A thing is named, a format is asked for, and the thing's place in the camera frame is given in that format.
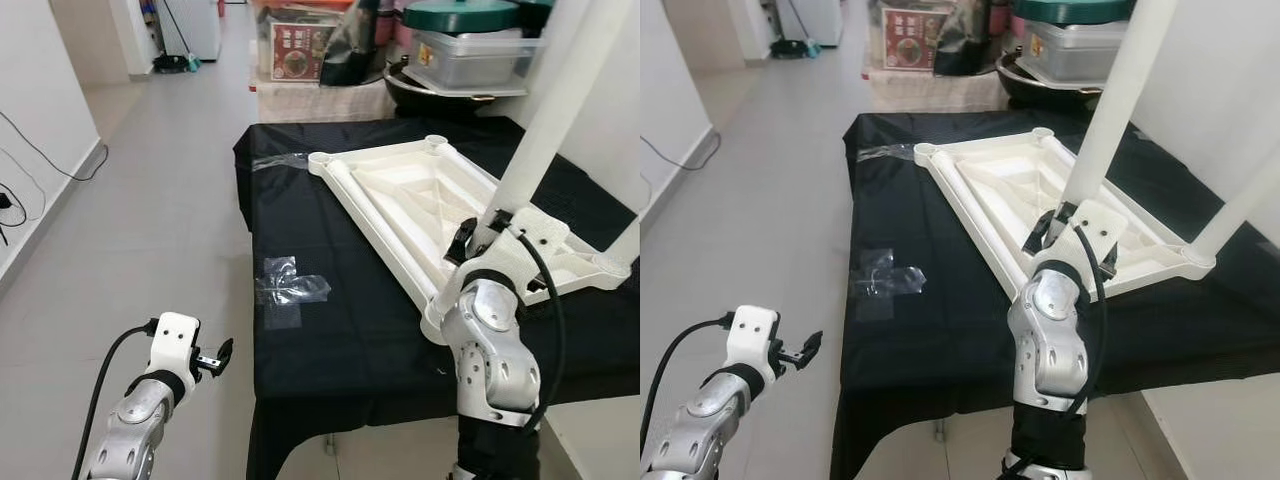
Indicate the red printed carton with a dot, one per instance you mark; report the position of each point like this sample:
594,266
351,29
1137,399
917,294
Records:
912,40
300,50

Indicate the grey metal folding table frame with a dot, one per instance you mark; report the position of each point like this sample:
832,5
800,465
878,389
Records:
938,430
330,443

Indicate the teal head floor mop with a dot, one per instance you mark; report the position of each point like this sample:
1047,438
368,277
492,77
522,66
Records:
180,63
795,47

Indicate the white appliance cabinet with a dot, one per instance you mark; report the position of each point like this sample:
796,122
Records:
820,20
195,25

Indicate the white towel cloth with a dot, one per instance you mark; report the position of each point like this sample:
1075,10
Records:
930,92
320,102

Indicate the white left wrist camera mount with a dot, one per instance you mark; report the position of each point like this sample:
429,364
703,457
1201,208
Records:
752,335
175,340

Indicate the crumpled clear tape patch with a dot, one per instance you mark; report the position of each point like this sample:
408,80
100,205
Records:
885,278
290,285

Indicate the clear storage box orange lid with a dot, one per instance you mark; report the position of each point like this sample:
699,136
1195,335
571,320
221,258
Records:
262,40
875,35

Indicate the black plastic bag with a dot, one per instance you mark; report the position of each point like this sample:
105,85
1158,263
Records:
965,40
360,45

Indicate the dark green round pot lid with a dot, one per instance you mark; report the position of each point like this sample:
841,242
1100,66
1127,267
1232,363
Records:
460,15
1070,8

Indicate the white plastic children table top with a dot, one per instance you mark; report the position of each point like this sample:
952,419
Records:
400,190
1000,180

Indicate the clear plastic container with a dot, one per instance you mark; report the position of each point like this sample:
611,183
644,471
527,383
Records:
1075,52
470,60

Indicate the clear tape strip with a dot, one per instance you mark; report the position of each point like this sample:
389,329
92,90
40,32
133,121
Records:
885,152
280,160

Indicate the black round wok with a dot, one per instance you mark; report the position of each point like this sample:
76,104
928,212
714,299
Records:
430,97
1040,92

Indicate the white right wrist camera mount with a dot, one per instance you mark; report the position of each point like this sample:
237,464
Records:
1095,225
535,232

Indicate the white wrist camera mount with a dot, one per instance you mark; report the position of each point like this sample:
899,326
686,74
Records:
535,232
175,340
1095,225
752,335

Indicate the black tablecloth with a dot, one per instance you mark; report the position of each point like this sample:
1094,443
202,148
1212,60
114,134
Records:
340,360
930,360

